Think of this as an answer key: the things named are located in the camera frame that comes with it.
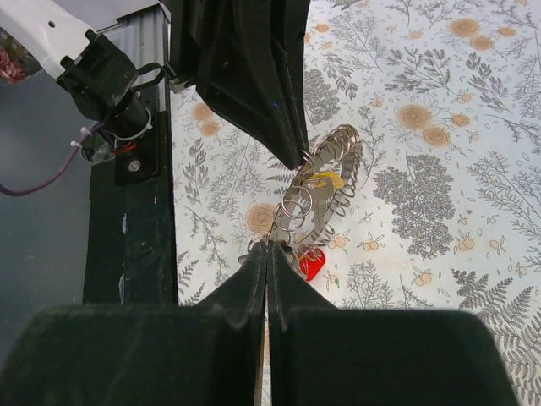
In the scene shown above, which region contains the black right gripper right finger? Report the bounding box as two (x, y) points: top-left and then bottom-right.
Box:
(266, 243), (517, 405)

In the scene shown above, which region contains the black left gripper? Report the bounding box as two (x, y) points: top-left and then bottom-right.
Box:
(164, 1), (309, 169)

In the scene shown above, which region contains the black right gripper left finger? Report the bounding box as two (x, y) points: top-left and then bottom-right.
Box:
(1, 243), (267, 405)

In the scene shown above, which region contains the red key tag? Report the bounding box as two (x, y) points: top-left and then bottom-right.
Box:
(298, 247), (326, 282)

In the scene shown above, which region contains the metal toothed key ring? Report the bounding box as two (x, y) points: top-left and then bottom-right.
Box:
(249, 123), (365, 259)

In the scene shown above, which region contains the silver key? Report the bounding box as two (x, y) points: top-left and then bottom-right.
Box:
(302, 178), (335, 228)

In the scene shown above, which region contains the yellow key tag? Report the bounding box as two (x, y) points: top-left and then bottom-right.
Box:
(312, 171), (345, 190)

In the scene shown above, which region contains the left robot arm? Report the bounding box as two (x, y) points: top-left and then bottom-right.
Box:
(1, 1), (309, 169)

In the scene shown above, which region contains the floral tablecloth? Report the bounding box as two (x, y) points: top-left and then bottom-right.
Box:
(304, 1), (540, 405)

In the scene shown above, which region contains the aluminium rail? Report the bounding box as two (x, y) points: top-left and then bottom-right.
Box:
(98, 1), (171, 112)

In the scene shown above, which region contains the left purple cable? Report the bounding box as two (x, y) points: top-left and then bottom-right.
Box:
(0, 122), (113, 198)

